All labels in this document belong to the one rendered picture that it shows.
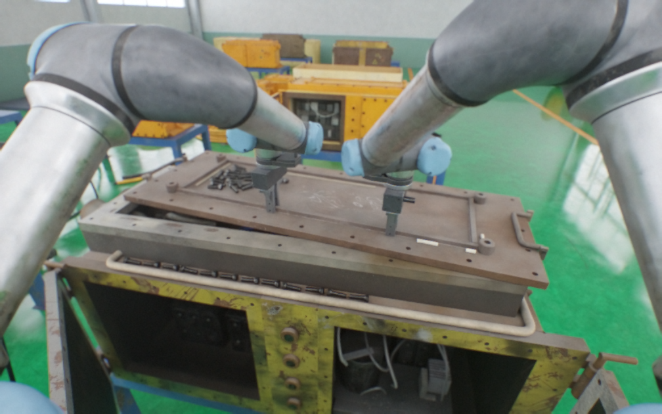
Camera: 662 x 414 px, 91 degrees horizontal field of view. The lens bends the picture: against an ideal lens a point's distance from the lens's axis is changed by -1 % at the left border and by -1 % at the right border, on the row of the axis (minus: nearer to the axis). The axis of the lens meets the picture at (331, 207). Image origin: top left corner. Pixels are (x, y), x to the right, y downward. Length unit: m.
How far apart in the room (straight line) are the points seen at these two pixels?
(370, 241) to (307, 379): 0.50
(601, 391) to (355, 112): 2.94
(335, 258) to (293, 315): 0.20
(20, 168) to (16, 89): 11.29
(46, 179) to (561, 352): 1.03
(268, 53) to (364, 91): 6.46
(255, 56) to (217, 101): 9.49
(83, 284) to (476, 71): 1.21
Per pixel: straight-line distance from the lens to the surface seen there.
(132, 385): 1.74
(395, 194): 0.83
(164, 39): 0.46
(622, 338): 3.20
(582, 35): 0.38
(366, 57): 9.22
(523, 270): 0.95
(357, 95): 3.41
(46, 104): 0.49
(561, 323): 3.04
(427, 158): 0.70
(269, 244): 0.95
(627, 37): 0.42
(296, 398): 1.28
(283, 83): 7.68
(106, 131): 0.49
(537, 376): 1.08
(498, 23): 0.38
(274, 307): 0.96
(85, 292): 1.33
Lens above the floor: 1.89
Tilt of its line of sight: 30 degrees down
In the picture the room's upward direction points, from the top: 1 degrees clockwise
